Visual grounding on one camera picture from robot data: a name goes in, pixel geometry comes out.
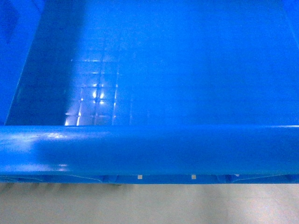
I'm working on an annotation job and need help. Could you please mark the large blue plastic crate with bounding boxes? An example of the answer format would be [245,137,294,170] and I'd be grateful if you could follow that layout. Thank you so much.
[0,0,299,184]

